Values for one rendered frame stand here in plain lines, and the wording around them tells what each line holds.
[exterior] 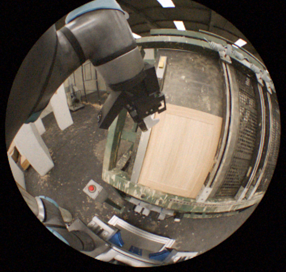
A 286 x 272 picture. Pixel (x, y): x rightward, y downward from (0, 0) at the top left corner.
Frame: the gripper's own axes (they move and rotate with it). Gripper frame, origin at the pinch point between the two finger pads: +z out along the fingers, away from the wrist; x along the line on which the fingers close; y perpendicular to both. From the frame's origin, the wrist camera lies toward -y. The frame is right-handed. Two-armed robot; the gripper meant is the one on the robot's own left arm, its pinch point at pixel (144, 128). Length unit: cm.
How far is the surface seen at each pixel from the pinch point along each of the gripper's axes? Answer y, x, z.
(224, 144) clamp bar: 35.3, -20.9, 22.2
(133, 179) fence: -23.7, -9.0, 36.9
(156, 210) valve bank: -22, -40, 48
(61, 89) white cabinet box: -183, 306, 24
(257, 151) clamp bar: 66, -50, 25
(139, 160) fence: -12.8, 0.0, 31.0
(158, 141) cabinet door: 3.3, 4.1, 27.7
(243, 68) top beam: 101, 4, -1
